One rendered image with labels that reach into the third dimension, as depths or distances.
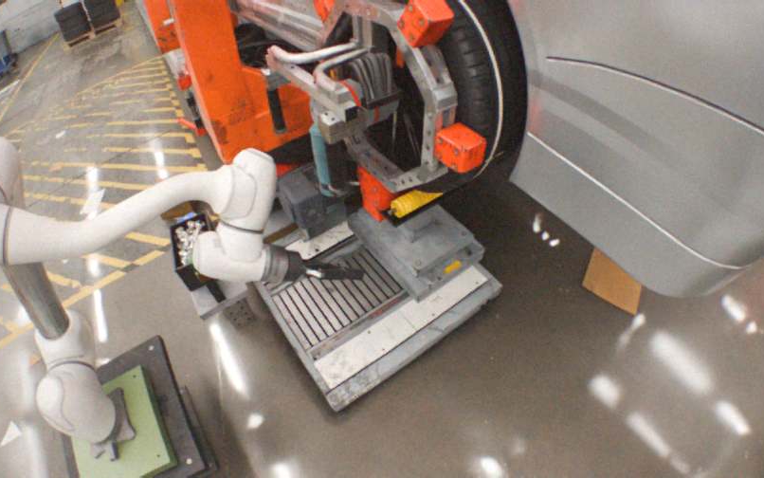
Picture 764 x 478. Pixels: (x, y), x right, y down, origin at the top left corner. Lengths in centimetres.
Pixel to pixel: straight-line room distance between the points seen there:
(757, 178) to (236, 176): 93
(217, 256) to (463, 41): 68
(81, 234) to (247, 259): 34
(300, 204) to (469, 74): 84
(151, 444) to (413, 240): 115
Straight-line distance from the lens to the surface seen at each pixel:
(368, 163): 117
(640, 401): 170
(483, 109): 84
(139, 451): 122
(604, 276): 189
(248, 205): 76
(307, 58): 93
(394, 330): 140
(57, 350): 118
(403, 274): 145
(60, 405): 110
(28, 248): 73
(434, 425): 137
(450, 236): 148
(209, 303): 115
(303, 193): 142
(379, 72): 77
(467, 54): 83
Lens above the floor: 134
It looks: 50 degrees down
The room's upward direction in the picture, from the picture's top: 2 degrees counter-clockwise
